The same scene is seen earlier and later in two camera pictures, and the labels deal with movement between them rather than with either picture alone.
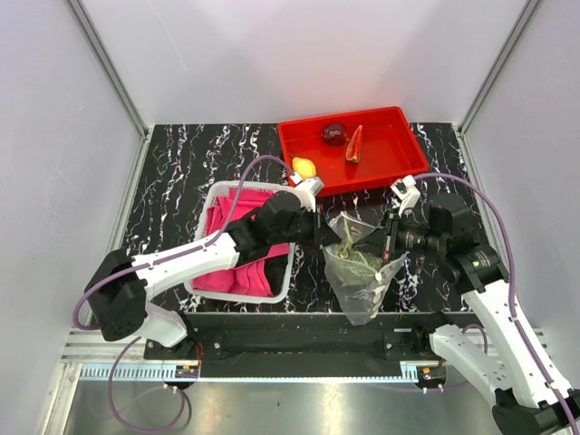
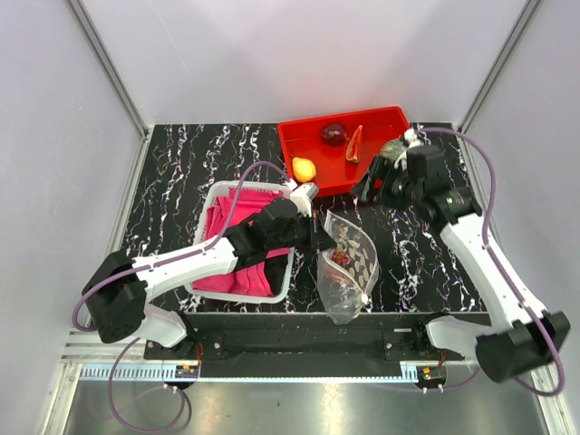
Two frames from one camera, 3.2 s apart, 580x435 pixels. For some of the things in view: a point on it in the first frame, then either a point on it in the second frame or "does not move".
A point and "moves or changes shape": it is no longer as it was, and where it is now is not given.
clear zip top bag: [358, 276] moves or changes shape
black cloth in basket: [275, 270] does not move
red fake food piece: [353, 149] does not move
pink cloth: [249, 278] does not move
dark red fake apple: [333, 134] does not move
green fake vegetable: [352, 264] -> [391, 149]
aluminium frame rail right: [525, 17] does not move
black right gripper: [383, 241] -> [381, 169]
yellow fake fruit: [303, 167] does not move
